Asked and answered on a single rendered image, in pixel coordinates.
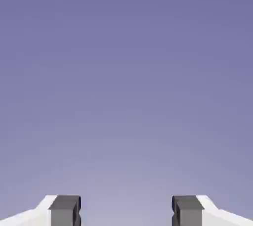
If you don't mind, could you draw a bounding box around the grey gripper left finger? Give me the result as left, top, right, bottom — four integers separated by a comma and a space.
0, 194, 82, 226

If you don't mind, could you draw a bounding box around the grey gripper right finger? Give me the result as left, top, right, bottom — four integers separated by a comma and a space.
171, 194, 253, 226

